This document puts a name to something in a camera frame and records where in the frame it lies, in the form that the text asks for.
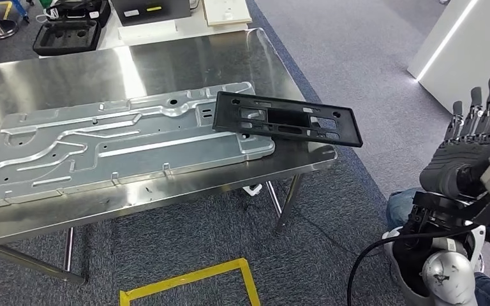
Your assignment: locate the black plastic licence plate bracket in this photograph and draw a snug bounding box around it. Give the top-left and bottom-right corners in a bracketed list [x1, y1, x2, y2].
[212, 91, 364, 149]

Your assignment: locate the stainless steel workbench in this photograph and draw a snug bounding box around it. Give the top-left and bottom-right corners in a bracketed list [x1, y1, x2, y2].
[0, 27, 338, 284]

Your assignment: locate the yellow floor tape square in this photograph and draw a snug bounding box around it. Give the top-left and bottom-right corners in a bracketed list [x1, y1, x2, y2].
[119, 258, 262, 306]

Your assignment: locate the white flat slab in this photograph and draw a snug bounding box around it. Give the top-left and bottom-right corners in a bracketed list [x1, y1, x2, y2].
[202, 0, 253, 27]

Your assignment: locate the embossed sheet metal panel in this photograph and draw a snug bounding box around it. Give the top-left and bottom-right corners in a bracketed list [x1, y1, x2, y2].
[0, 81, 276, 210]

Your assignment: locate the white side table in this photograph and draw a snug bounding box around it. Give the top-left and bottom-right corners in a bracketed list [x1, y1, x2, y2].
[40, 0, 249, 58]

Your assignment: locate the person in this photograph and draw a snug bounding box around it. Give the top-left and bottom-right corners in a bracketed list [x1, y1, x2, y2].
[382, 187, 490, 306]

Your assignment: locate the black box with labels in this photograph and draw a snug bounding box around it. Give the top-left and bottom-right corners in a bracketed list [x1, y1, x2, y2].
[110, 0, 192, 27]

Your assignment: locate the black foam tray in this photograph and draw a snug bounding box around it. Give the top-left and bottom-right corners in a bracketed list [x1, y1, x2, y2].
[32, 18, 103, 57]

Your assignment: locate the black equipment case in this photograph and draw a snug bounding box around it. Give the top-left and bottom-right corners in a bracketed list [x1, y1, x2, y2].
[41, 0, 112, 27]

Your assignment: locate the black floor cable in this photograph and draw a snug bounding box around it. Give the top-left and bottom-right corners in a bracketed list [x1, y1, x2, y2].
[289, 202, 383, 258]

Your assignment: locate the thin black wrist camera cable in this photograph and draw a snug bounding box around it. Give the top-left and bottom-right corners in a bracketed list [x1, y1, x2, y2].
[346, 226, 482, 306]

